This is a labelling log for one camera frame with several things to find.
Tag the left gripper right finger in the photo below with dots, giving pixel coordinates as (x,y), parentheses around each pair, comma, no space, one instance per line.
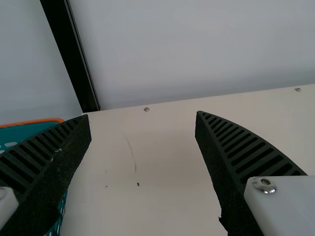
(246,172)

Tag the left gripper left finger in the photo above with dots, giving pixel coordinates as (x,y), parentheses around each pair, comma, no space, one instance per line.
(49,167)

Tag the teal shopping basket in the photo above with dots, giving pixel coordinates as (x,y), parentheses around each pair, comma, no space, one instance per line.
(14,134)

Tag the black post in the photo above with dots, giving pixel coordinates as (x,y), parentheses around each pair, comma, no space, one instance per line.
(71,61)

